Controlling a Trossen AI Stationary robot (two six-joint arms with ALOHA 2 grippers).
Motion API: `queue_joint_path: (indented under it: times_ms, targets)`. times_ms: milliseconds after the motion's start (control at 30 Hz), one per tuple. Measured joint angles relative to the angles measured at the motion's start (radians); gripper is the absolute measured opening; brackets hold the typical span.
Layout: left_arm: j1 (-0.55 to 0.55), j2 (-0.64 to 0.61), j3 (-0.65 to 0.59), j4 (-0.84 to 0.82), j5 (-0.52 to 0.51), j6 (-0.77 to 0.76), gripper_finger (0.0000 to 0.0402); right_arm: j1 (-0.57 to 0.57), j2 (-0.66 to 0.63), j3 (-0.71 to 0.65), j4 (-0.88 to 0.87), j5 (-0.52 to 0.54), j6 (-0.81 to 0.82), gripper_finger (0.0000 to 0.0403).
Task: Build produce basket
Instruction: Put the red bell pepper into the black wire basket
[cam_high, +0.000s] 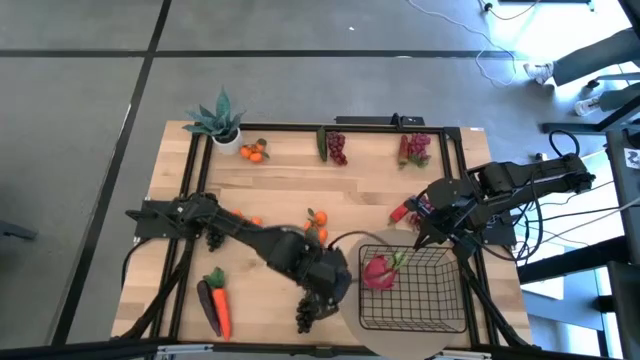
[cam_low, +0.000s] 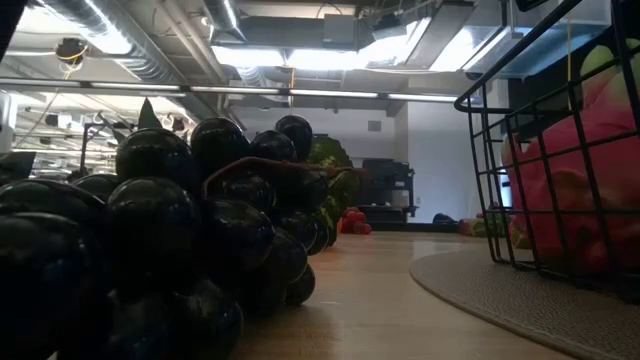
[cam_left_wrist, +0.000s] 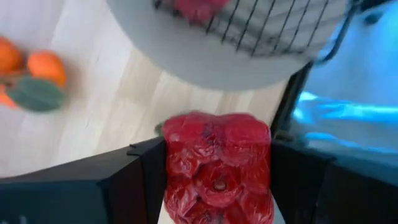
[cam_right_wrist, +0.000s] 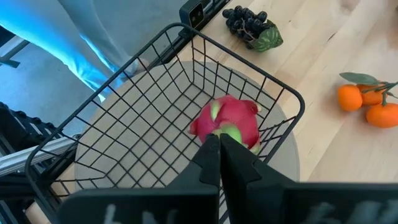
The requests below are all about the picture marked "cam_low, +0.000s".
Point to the dark red grape bunch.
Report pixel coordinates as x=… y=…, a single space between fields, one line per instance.
x=356 y=221

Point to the long red vegetable green end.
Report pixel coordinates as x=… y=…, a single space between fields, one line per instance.
x=466 y=227

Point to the black grape bunch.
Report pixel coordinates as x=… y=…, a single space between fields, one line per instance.
x=150 y=225

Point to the pink dragon fruit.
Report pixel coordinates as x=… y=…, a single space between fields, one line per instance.
x=600 y=180

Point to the black equipment rack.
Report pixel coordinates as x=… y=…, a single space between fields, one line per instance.
x=387 y=185

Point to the long horizontal light bar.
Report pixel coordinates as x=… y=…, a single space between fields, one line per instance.
x=235 y=90

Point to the dark blue bag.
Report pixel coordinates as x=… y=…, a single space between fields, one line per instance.
x=443 y=219

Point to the pink grape bunch green leaf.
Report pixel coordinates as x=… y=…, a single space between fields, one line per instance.
x=492 y=227

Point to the round beige placemat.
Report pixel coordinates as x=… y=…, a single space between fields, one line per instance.
x=500 y=310

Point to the dark flat monitor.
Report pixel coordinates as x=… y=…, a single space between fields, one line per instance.
x=15 y=167

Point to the grey wall vent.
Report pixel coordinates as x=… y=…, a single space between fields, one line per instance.
x=374 y=126

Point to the black aluminium table frame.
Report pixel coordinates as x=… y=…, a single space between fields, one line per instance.
x=425 y=227

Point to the grey rectangular duct box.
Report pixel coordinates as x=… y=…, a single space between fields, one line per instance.
x=340 y=30

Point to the small round silver duct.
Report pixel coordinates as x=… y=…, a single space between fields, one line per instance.
x=222 y=15

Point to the wide flat silver duct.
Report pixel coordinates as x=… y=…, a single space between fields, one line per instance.
x=440 y=30

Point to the large round silver duct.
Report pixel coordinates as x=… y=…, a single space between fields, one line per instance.
x=135 y=52

